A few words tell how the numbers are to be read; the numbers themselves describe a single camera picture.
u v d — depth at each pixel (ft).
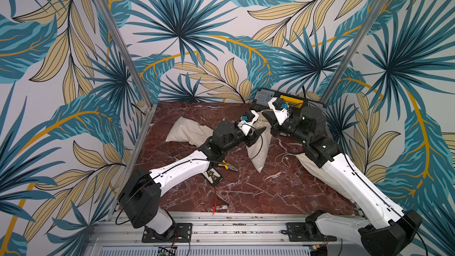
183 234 2.43
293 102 3.12
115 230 2.46
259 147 2.67
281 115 1.87
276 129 1.96
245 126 1.96
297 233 2.39
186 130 3.19
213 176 2.87
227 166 2.99
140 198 1.37
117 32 2.74
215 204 2.67
